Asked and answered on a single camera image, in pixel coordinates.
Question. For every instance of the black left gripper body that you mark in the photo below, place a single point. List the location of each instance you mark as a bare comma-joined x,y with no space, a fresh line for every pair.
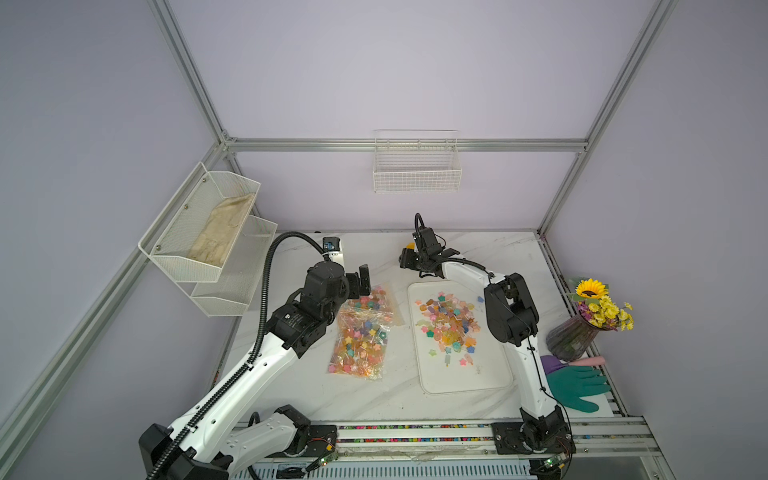
350,290

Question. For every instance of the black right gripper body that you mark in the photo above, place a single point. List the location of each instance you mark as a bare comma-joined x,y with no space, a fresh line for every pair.
415,260

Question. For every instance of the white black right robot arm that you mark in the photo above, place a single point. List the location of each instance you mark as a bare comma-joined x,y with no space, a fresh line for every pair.
512,319

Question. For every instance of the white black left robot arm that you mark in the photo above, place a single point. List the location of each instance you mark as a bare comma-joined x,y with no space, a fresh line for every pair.
205,442

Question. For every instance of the pile of candies on tray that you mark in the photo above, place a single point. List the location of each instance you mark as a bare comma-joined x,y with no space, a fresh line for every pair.
449,327

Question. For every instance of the white plastic tray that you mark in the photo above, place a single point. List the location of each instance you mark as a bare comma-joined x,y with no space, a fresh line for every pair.
490,371

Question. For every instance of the beige cloth in shelf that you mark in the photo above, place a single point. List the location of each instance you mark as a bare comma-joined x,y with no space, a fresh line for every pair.
214,243

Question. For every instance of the white two-tier mesh shelf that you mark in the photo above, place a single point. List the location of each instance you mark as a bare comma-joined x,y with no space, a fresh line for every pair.
217,292

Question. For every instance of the purple object beside vase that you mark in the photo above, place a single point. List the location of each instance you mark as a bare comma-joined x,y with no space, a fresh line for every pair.
551,364

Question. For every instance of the dark glass vase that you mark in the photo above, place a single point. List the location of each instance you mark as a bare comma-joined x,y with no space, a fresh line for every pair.
570,340

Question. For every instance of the sunflower and yellow flower bouquet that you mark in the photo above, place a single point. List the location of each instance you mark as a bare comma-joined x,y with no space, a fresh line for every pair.
595,309

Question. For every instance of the green rubber glove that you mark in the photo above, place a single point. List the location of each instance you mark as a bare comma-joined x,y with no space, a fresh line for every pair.
571,385

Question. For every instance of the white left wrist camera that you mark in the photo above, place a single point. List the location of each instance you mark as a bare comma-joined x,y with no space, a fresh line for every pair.
332,250

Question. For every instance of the white wire wall basket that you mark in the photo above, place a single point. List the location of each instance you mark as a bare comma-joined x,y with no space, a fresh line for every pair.
416,161

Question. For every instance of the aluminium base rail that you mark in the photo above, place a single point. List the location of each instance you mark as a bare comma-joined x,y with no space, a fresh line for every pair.
462,450

